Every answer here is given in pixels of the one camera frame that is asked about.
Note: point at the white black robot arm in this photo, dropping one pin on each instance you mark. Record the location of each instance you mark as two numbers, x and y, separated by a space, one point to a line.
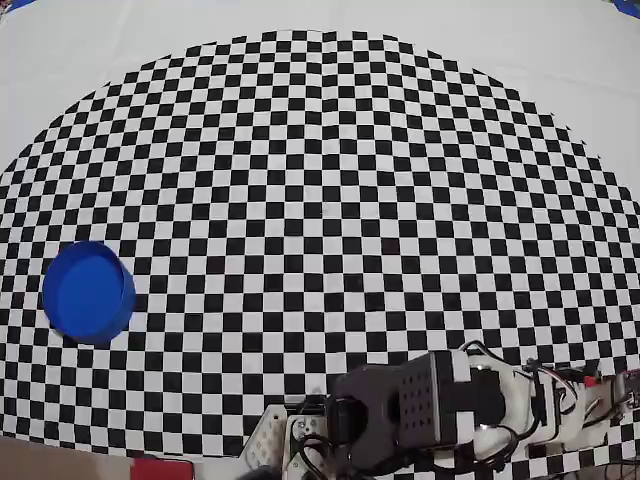
410 400

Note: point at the blue round box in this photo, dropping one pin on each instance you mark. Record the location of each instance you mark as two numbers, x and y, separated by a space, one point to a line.
85 295

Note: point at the black white checkerboard paper mat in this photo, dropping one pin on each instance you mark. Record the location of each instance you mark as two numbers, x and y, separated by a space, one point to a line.
320 150

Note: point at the red rectangular object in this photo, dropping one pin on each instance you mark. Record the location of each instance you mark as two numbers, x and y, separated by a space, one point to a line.
162 470

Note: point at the blue tape strip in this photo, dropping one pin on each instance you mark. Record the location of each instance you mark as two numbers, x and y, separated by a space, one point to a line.
10 4
627 5

